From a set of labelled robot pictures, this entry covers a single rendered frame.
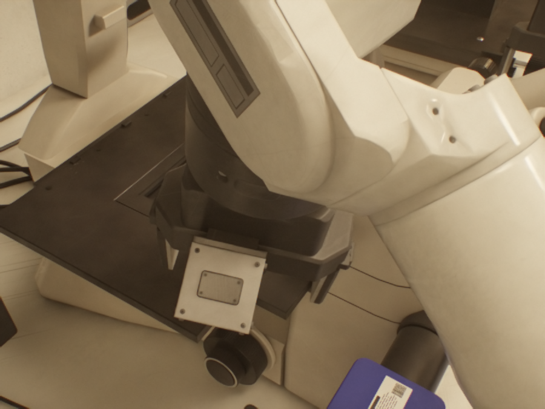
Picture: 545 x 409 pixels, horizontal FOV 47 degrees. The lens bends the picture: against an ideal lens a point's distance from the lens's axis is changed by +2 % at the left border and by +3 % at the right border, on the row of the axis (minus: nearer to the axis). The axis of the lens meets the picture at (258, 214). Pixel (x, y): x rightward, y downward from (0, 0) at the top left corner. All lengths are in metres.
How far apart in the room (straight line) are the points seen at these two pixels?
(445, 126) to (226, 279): 0.18
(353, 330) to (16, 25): 0.77
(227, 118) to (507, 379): 0.13
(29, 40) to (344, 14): 0.92
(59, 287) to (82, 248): 0.22
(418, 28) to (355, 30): 0.81
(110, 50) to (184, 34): 0.44
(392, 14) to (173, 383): 0.50
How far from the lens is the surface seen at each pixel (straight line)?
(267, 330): 0.61
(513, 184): 0.21
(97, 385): 0.69
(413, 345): 0.46
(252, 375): 0.61
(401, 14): 0.26
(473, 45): 1.02
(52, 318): 0.75
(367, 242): 0.44
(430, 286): 0.22
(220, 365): 0.60
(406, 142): 0.19
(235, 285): 0.34
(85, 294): 0.72
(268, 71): 0.19
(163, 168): 0.58
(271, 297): 0.49
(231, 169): 0.28
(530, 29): 0.88
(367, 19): 0.24
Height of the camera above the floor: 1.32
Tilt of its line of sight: 44 degrees down
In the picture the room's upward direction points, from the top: straight up
